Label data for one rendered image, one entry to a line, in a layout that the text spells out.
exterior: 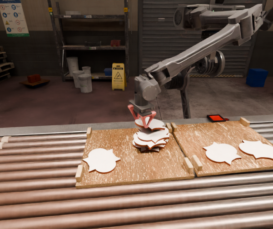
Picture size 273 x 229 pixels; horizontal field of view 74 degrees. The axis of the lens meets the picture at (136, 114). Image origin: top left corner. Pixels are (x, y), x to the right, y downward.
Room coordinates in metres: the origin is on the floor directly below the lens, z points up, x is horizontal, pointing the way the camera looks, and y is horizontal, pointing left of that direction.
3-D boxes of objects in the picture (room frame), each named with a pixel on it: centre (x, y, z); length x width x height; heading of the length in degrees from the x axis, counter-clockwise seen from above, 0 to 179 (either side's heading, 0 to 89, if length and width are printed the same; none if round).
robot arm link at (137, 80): (0.68, -0.02, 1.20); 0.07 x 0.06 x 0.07; 17
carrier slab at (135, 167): (0.63, 0.02, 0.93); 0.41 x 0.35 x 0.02; 96
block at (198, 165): (0.53, -0.23, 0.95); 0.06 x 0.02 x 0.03; 8
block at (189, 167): (0.52, -0.19, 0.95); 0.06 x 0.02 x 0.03; 6
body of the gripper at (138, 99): (0.69, -0.02, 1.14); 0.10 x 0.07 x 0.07; 31
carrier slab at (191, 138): (0.69, -0.40, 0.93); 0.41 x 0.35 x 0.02; 98
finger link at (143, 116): (0.67, -0.04, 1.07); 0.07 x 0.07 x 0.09; 31
